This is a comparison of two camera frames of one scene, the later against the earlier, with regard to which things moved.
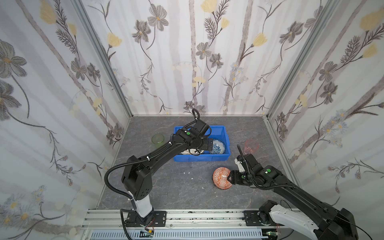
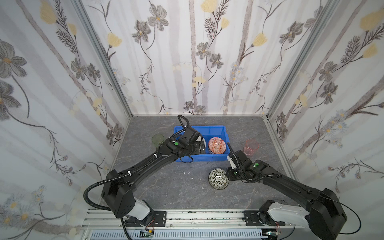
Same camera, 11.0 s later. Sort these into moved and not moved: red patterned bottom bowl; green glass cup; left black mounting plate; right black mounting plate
Moved: red patterned bottom bowl
Not moved: right black mounting plate; green glass cup; left black mounting plate
